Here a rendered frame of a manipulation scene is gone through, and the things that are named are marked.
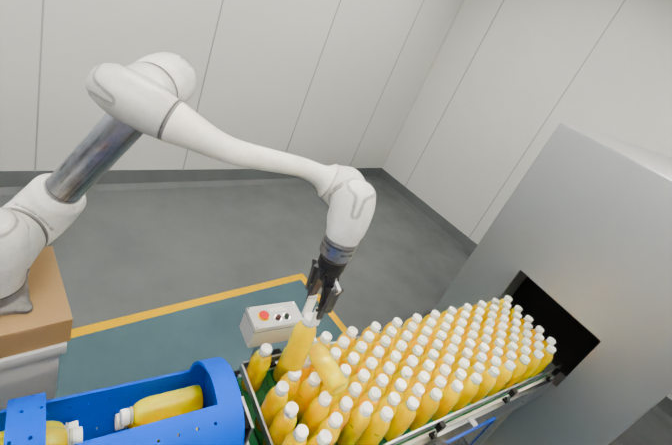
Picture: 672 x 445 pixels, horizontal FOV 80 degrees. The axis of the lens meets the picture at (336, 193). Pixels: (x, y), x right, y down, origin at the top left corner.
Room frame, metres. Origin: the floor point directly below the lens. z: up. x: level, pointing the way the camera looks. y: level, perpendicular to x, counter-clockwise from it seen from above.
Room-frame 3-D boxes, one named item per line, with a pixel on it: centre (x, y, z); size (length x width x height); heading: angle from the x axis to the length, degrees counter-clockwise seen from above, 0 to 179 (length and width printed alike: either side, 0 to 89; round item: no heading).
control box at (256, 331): (1.11, 0.02, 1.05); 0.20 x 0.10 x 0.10; 131
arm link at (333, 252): (0.89, -0.06, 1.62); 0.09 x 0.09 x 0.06
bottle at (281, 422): (0.80, -0.14, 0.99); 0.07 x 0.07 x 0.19
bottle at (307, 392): (0.93, -0.18, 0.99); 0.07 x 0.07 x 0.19
